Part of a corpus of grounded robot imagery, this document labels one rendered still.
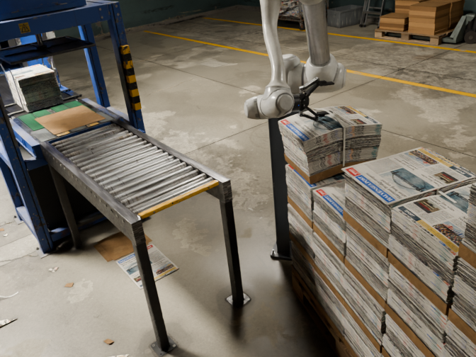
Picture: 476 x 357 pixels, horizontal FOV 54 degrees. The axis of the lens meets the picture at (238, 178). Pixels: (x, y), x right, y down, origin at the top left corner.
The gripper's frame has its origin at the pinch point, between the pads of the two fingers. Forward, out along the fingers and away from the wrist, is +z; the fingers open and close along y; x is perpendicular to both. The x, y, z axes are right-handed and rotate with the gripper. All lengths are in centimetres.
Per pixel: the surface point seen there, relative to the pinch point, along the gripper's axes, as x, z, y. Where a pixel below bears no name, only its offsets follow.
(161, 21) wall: -990, 92, 106
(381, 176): 59, -11, 11
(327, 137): 15.4, -8.7, 12.7
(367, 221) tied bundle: 63, -18, 26
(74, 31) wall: -920, -112, 101
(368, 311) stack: 68, -16, 65
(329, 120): 3.5, -1.4, 9.5
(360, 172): 54, -16, 11
